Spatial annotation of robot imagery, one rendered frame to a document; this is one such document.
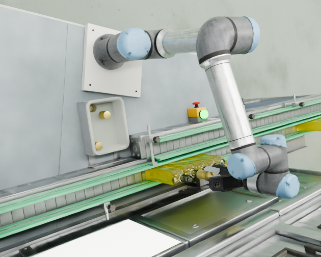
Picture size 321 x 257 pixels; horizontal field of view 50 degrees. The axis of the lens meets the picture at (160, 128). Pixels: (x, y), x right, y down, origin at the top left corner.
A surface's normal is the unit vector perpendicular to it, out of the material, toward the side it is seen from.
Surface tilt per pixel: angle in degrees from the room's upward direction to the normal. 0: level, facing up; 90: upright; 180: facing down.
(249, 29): 6
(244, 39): 21
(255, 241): 0
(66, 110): 0
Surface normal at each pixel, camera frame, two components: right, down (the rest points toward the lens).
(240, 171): -0.79, 0.18
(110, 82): 0.60, 0.02
